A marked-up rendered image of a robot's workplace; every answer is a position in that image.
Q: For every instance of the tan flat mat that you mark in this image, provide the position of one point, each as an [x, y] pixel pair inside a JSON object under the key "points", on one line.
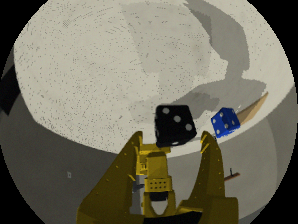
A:
{"points": [[246, 114]]}

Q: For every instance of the blue die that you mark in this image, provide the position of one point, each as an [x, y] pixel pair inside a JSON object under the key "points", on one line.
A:
{"points": [[225, 122]]}

